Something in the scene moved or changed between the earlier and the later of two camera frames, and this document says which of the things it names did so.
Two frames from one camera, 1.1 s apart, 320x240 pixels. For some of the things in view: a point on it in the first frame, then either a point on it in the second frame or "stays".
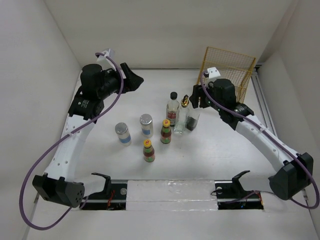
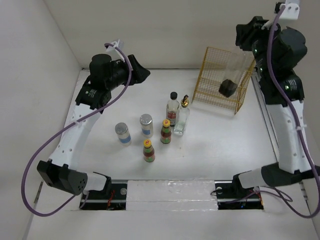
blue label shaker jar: (146, 121) stays
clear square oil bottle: (183, 115) stays
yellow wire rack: (234, 67) stays
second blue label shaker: (122, 130) stays
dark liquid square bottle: (192, 119) to (237, 64)
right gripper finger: (194, 98) to (244, 36)
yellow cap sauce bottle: (165, 132) stays
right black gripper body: (205, 100) to (259, 35)
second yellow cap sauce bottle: (148, 151) stays
